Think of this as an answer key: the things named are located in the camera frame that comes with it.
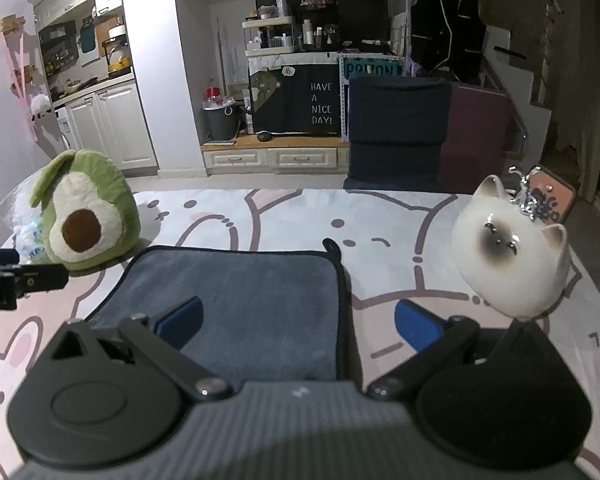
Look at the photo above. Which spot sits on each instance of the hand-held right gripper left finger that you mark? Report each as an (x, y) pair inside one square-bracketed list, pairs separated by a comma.
[(180, 321)]

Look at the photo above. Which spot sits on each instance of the grey trash bin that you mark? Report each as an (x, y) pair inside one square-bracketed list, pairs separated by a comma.
[(222, 121)]

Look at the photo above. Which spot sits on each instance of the avocado plush toy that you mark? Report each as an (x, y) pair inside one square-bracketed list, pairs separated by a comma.
[(87, 210)]

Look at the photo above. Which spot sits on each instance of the white drawer cabinet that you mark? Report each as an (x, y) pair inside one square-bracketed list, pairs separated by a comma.
[(275, 157)]

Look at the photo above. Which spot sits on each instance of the white panda plush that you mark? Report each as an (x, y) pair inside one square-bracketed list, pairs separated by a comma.
[(42, 105)]

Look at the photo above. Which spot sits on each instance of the cream storage rack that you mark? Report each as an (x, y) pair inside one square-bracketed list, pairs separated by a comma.
[(270, 35)]

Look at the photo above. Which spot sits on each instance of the grey towel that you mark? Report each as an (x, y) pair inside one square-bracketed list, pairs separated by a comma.
[(240, 310)]

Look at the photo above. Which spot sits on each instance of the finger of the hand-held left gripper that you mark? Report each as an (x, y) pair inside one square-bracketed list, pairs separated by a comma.
[(35, 278)]

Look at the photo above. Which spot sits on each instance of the white ceramic cat figurine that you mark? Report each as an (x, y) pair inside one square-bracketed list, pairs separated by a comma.
[(515, 260)]

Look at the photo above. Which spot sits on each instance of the black printed cabinet cover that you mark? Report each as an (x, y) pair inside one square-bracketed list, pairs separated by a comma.
[(295, 97)]

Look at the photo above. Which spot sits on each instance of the crumpled plastic bag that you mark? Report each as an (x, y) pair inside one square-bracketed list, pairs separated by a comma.
[(27, 240)]

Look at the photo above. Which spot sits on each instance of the white kitchen cabinet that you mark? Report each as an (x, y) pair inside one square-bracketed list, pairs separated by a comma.
[(105, 125)]

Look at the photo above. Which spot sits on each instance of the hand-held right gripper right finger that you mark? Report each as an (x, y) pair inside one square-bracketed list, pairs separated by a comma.
[(416, 329)]

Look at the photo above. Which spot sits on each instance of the silver ornament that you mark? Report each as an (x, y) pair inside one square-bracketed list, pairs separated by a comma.
[(526, 195)]

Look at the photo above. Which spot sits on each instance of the black hanging garment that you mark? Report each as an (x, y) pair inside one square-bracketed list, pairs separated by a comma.
[(445, 25)]

